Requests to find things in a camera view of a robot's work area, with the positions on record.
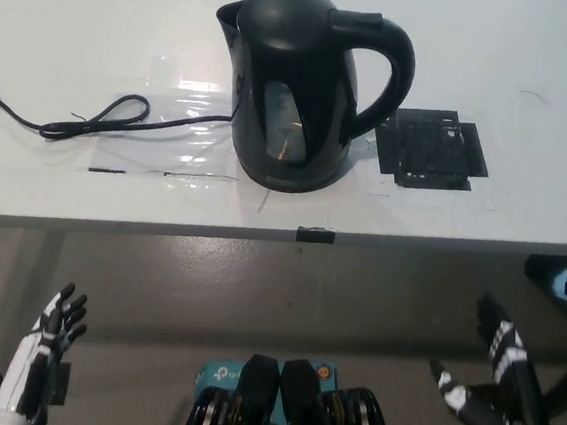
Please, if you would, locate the black tape square patch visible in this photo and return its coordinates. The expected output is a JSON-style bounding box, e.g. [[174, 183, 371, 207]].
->
[[370, 102, 495, 197]]

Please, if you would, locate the black and blue object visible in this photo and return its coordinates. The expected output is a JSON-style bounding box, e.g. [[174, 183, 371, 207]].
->
[[520, 251, 567, 304]]

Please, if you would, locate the black electric kettle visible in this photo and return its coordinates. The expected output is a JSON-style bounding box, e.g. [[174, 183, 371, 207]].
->
[[199, 0, 423, 199]]

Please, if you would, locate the clear plastic film sheet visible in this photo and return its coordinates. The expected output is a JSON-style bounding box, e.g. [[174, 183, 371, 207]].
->
[[85, 43, 254, 189]]

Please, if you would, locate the black round kettle base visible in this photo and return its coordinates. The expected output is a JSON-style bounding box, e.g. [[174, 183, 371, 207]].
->
[[237, 163, 348, 198]]

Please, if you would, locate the black power cord with plug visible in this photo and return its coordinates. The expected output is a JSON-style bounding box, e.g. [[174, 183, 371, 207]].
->
[[0, 81, 240, 159]]

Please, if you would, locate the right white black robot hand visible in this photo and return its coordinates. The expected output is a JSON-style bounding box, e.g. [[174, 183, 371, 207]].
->
[[423, 287, 567, 425]]

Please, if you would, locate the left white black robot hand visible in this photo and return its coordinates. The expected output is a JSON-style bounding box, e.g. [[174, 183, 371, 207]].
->
[[0, 274, 93, 425]]

